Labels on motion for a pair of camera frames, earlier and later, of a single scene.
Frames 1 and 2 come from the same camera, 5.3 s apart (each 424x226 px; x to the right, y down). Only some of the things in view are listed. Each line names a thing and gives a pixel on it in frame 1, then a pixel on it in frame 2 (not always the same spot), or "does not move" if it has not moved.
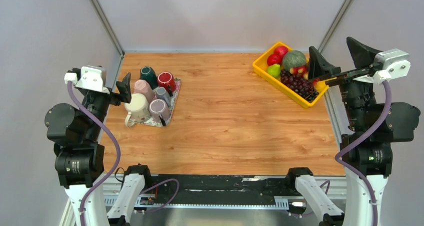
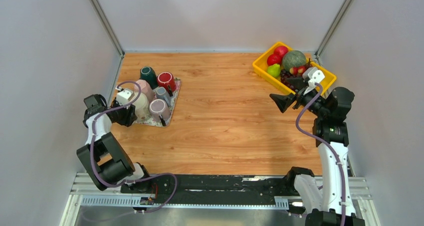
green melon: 293,58 does not move
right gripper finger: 319,67 -> 283,101
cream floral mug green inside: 137,105 does not move
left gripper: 124,88 -> 129,117
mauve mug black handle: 159,111 does not move
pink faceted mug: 142,86 does not move
